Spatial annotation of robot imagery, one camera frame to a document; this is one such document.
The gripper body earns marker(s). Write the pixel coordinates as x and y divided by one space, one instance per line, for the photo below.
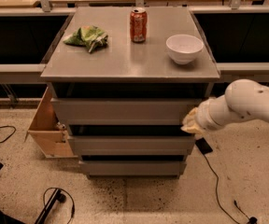
202 118

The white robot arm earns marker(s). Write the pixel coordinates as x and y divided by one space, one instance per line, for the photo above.
243 100

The grey bottom drawer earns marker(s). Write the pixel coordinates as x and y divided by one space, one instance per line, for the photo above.
132 168

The orange soda can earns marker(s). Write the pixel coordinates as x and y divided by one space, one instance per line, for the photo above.
138 24

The green chip bag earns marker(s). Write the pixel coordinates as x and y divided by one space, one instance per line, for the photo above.
89 37

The grey top drawer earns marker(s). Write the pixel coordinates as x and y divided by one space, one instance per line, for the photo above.
114 111

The grey drawer cabinet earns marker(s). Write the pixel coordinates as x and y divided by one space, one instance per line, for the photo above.
128 70

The grey middle drawer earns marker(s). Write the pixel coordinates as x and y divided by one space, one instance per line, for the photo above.
131 145

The grey metal railing frame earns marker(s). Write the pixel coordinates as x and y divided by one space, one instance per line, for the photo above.
30 73

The black stand with cable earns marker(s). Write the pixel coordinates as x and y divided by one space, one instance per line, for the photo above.
58 195

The black device on floor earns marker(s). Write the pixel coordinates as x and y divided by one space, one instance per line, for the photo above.
203 146

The grey drawer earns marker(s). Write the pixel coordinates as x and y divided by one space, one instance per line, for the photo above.
114 111
131 145
132 168

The white bowl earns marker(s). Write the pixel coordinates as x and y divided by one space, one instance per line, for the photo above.
183 49

